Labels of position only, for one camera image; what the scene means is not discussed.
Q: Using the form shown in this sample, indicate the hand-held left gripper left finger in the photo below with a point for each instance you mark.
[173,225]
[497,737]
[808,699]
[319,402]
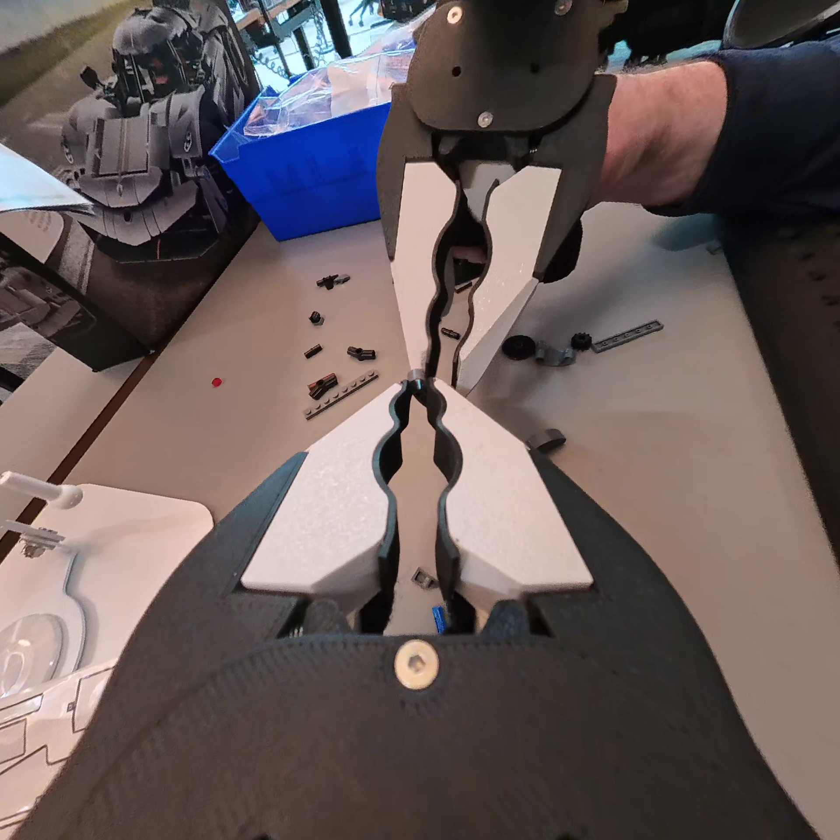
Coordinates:
[315,525]

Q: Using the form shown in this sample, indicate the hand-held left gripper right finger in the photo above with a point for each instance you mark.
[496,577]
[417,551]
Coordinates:
[518,525]

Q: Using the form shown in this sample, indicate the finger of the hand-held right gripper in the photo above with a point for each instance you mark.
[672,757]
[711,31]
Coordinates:
[518,229]
[417,262]

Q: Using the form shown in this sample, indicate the grey lego pin connector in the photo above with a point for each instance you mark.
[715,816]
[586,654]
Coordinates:
[417,379]

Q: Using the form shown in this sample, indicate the person's right forearm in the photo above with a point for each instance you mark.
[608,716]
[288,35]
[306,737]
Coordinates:
[774,131]

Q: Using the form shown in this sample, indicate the black lego clip piece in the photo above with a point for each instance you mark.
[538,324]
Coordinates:
[331,281]

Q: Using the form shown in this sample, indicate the black angled lego connector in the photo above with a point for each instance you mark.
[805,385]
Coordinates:
[361,353]

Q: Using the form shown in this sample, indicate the blue lego pin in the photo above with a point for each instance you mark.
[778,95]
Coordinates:
[438,620]

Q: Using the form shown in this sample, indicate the black lego gear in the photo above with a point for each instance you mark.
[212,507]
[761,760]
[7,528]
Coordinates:
[581,343]

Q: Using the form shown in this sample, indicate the short black lego connector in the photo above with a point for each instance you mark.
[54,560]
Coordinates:
[313,352]

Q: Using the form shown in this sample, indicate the black and brown lego connector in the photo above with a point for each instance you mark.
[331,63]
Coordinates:
[321,386]

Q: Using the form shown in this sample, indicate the long dark grey lego plate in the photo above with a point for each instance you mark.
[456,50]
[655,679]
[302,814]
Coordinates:
[627,337]

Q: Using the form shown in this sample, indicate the lego set box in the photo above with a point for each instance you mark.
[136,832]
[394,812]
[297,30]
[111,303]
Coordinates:
[131,131]

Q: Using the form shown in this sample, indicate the person's right hand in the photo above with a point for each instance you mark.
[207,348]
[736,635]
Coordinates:
[656,131]

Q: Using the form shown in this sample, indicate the blue plastic bin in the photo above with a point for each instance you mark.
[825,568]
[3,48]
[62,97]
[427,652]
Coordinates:
[315,177]

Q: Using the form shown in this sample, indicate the white magnifier stand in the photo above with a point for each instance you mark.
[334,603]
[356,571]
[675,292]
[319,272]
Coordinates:
[131,544]

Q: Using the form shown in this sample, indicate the clear plastic bag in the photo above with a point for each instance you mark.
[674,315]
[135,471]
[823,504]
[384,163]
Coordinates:
[328,85]

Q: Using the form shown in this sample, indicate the white paper booklet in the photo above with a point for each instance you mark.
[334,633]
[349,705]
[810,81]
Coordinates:
[33,184]

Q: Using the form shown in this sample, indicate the small grey lego bracket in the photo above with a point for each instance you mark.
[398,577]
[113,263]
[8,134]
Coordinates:
[425,579]

